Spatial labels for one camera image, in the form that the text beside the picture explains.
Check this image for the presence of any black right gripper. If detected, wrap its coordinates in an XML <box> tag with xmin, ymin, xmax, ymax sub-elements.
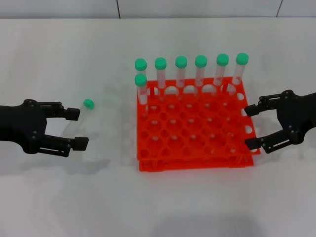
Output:
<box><xmin>244</xmin><ymin>89</ymin><xmax>316</xmax><ymax>155</ymax></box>

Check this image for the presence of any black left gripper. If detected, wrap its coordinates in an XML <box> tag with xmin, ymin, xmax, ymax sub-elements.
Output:
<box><xmin>0</xmin><ymin>99</ymin><xmax>89</xmax><ymax>158</ymax></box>

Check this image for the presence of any clear test tube green cap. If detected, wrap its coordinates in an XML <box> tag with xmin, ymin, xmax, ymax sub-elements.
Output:
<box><xmin>230</xmin><ymin>52</ymin><xmax>249</xmax><ymax>95</ymax></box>
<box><xmin>134</xmin><ymin>74</ymin><xmax>149</xmax><ymax>118</ymax></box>
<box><xmin>134</xmin><ymin>58</ymin><xmax>148</xmax><ymax>78</ymax></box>
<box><xmin>213</xmin><ymin>53</ymin><xmax>230</xmax><ymax>92</ymax></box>
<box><xmin>195</xmin><ymin>55</ymin><xmax>208</xmax><ymax>95</ymax></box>
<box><xmin>175</xmin><ymin>56</ymin><xmax>188</xmax><ymax>97</ymax></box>
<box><xmin>60</xmin><ymin>98</ymin><xmax>95</xmax><ymax>139</ymax></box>
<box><xmin>154</xmin><ymin>57</ymin><xmax>167</xmax><ymax>99</ymax></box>

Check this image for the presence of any orange plastic test tube rack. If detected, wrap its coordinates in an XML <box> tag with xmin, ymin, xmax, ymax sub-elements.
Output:
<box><xmin>136</xmin><ymin>77</ymin><xmax>262</xmax><ymax>172</ymax></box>

